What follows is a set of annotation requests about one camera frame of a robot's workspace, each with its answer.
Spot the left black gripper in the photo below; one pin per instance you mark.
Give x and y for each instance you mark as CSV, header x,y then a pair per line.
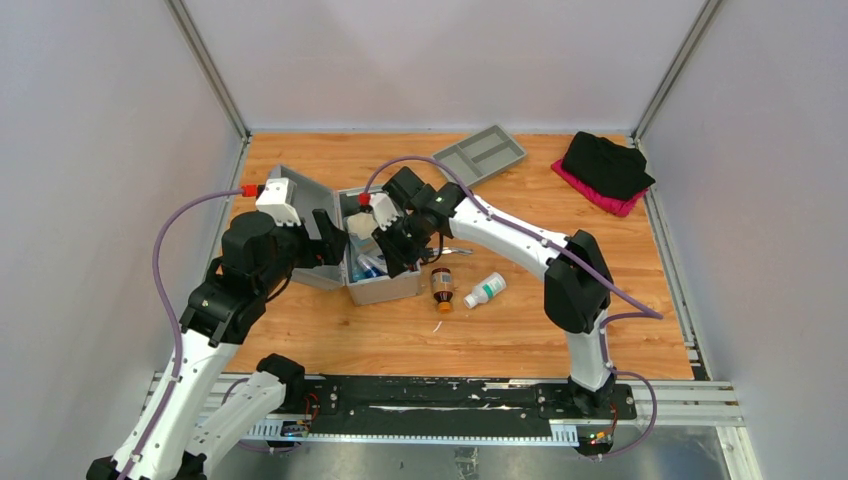
x,y
329,249

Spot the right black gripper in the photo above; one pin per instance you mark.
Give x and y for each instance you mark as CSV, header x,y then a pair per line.
x,y
397,260

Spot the black handled scissors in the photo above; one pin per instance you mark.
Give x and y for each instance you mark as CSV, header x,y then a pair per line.
x,y
457,252

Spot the white gauze packet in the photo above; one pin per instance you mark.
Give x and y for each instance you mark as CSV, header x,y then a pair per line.
x,y
361,225

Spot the brown medicine bottle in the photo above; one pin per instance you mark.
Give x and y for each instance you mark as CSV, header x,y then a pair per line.
x,y
442,289

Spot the grey metal case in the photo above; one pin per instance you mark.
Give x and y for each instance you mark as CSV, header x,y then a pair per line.
x,y
340,204

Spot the white medicine bottle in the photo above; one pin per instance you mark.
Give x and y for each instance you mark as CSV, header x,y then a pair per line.
x,y
485,291

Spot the grey divider tray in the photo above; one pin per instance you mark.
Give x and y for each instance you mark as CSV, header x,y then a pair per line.
x,y
482,155

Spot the blue white small bottle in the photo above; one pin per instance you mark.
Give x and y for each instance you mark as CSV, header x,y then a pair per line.
x,y
370,266

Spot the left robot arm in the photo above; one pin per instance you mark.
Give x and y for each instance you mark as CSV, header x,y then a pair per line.
x,y
170,441

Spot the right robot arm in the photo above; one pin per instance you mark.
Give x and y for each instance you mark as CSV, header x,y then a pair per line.
x,y
572,270

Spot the black folded cloth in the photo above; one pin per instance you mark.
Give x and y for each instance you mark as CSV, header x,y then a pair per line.
x,y
609,169

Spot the pink folded cloth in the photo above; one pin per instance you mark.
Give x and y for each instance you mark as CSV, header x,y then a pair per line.
x,y
616,207

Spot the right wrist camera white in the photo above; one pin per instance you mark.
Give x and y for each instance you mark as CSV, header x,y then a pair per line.
x,y
384,210

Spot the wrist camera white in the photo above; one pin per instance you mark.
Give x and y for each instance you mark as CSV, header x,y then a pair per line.
x,y
277,200
384,210

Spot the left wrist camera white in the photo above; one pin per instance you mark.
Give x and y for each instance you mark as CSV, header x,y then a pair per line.
x,y
277,200

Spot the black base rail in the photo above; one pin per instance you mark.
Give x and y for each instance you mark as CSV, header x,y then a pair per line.
x,y
441,409

